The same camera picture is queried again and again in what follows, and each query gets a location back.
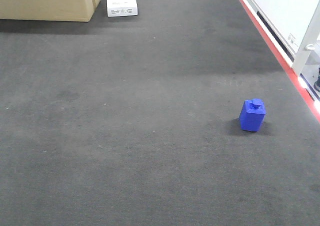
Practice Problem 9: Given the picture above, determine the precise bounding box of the blue plastic block part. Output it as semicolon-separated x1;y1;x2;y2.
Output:
239;98;266;132

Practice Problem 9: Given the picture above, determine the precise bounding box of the white long carton box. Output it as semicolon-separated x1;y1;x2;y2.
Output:
106;0;138;17

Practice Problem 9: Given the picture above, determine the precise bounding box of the brown cardboard box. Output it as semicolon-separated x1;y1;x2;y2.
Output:
0;0;100;22

